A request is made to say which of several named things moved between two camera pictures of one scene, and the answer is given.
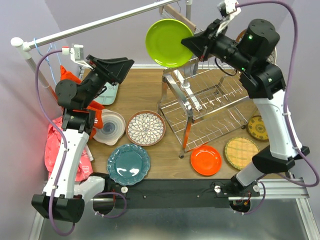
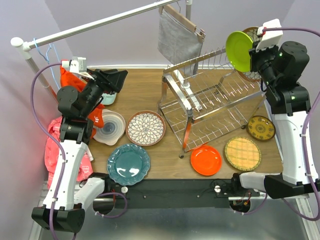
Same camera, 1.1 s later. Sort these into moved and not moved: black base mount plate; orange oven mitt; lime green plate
Moved: lime green plate
Not moved: black base mount plate; orange oven mitt
